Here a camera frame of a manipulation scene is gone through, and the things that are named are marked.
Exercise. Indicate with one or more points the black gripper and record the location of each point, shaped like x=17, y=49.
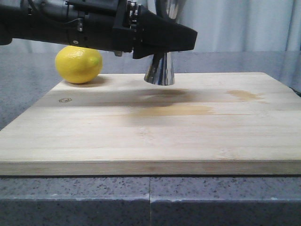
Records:
x=113, y=25

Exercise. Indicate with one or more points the steel double jigger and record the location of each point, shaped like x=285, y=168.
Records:
x=161, y=70

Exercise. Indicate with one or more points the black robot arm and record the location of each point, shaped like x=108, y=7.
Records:
x=39, y=20

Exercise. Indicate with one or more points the grey curtain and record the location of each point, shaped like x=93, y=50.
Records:
x=242, y=25

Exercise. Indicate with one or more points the yellow lemon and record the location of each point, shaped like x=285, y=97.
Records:
x=78, y=65

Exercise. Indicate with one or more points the wooden cutting board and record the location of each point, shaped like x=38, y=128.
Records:
x=205, y=124

